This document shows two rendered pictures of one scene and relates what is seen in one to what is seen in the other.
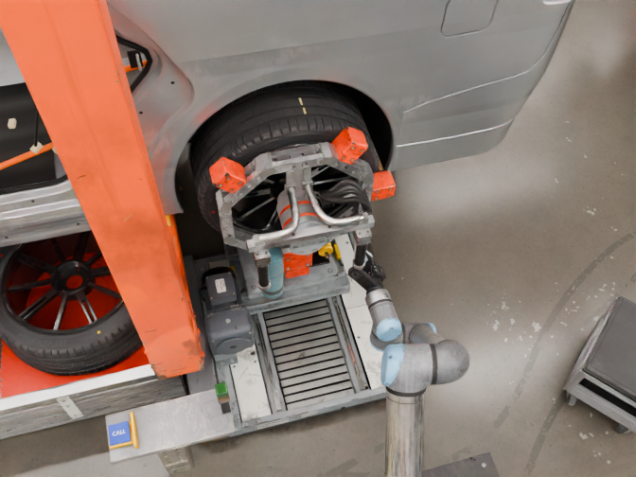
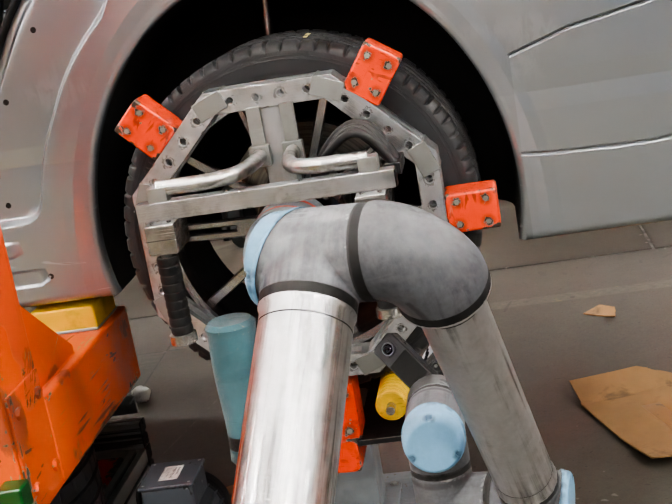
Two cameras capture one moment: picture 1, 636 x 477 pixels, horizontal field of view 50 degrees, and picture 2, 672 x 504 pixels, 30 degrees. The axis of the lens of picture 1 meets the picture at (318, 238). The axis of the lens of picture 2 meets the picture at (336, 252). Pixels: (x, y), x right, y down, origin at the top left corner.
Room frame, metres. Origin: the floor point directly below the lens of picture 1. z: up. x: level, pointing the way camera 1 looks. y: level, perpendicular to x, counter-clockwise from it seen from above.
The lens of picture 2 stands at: (-0.51, -0.94, 1.35)
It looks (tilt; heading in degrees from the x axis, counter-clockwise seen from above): 14 degrees down; 26
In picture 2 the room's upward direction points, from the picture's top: 10 degrees counter-clockwise
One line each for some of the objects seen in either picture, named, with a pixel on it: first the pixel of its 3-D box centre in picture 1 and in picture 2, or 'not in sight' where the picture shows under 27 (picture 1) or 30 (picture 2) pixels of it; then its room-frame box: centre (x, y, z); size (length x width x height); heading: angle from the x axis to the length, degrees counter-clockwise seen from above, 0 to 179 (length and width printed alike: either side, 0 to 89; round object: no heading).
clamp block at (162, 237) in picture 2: (260, 250); (167, 232); (1.15, 0.18, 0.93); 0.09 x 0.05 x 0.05; 18
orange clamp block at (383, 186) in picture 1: (379, 185); (472, 206); (1.50, -0.21, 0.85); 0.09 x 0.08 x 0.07; 108
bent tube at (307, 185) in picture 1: (334, 195); (325, 136); (1.31, -0.05, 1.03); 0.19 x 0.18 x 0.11; 18
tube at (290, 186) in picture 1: (274, 207); (207, 153); (1.25, 0.14, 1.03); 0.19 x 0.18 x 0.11; 18
